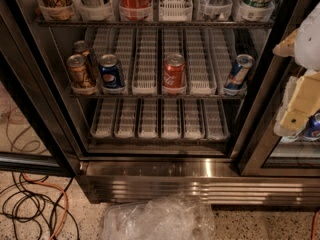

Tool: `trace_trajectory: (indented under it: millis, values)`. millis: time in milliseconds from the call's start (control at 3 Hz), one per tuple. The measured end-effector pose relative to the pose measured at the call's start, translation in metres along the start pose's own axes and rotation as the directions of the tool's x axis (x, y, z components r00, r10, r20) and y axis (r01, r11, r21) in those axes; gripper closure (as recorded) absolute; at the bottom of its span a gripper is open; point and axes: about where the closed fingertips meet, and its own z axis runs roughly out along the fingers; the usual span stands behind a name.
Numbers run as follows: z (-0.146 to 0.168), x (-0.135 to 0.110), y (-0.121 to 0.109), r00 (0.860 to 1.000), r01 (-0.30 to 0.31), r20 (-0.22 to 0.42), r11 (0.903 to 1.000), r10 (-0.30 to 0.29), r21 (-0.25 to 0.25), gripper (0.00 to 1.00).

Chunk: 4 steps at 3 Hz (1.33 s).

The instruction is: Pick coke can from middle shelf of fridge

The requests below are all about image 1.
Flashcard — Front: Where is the blue can right compartment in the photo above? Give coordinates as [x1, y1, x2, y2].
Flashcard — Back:
[302, 111, 320, 141]

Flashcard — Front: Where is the blue pepsi can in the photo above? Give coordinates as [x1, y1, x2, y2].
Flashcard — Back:
[98, 54, 125, 89]

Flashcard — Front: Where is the blue silver red bull can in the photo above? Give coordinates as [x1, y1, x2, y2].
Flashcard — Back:
[224, 54, 255, 90]

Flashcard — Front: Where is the orange cable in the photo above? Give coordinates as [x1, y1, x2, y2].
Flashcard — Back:
[20, 172, 70, 240]

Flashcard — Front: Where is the gold brown can rear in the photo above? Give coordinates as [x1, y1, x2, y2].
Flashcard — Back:
[72, 40, 96, 67]

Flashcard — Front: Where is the top wire shelf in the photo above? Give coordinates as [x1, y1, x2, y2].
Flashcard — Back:
[36, 18, 273, 29]

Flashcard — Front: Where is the gold can top shelf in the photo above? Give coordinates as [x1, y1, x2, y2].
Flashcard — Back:
[40, 0, 74, 20]

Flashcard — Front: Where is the empty white tray top shelf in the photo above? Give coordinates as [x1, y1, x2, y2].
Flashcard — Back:
[158, 0, 193, 22]

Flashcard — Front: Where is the red coke can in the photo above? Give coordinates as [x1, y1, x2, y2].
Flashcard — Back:
[163, 53, 186, 88]

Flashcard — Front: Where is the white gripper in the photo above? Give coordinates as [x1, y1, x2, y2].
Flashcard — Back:
[273, 29, 320, 137]

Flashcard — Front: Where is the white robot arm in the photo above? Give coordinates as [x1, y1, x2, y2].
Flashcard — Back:
[273, 3, 320, 137]

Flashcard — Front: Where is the middle wire shelf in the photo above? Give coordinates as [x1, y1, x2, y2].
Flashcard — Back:
[69, 91, 246, 99]

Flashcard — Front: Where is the clear plastic bag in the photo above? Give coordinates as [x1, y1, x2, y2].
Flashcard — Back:
[102, 195, 215, 240]

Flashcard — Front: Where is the gold brown can front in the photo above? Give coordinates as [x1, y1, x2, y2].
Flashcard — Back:
[67, 54, 96, 88]

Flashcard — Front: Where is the gold brown can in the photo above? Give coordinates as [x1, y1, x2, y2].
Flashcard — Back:
[72, 40, 96, 67]
[67, 54, 96, 88]

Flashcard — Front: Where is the wire shelf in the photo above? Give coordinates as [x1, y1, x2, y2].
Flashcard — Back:
[69, 91, 246, 99]
[36, 18, 273, 29]

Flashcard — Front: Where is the stainless steel fridge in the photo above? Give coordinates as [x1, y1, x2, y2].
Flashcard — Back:
[1, 0, 319, 206]

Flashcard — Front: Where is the open glass fridge door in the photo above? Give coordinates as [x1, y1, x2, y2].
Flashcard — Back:
[0, 15, 75, 177]

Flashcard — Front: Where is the white can tray under coke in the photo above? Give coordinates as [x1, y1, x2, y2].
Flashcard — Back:
[162, 29, 186, 95]

